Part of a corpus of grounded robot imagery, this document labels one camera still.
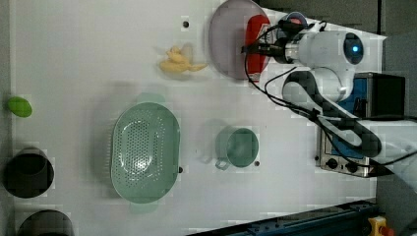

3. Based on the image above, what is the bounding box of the green colander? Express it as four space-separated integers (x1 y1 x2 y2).
110 92 181 213

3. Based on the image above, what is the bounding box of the red ketchup bottle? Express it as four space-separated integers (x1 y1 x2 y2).
245 15 273 83

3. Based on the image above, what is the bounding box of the green mug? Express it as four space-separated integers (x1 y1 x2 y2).
215 126 259 170

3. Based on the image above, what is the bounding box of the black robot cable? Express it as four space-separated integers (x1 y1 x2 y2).
244 21 417 166

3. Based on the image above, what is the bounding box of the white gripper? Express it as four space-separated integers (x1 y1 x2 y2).
241 19 306 64

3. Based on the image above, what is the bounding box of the peeled banana toy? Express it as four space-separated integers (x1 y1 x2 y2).
158 46 207 73

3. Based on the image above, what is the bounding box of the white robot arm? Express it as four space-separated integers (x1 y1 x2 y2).
241 21 416 189

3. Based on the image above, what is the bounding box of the grey round plate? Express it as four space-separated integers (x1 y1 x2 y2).
208 0 266 80

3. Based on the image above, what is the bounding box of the blue metal rail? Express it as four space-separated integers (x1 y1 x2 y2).
188 201 380 236

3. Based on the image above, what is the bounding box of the green lime toy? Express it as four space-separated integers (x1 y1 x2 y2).
7 96 32 118

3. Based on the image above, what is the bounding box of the blue bowl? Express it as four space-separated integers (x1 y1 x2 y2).
278 12 308 31

